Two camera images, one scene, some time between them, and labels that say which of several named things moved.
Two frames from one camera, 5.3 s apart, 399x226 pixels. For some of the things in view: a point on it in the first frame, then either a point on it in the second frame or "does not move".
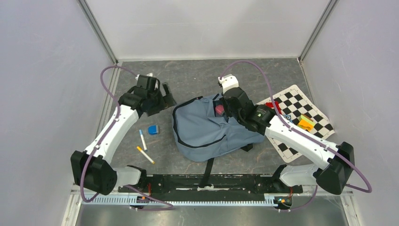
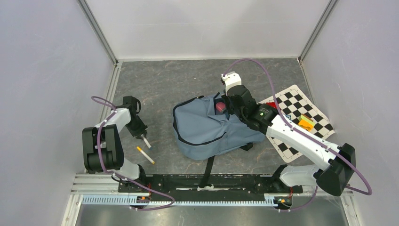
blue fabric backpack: (202, 132) does not move
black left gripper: (167, 100) -> (141, 130)
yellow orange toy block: (306, 123) does not move
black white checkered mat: (293, 101) does not move
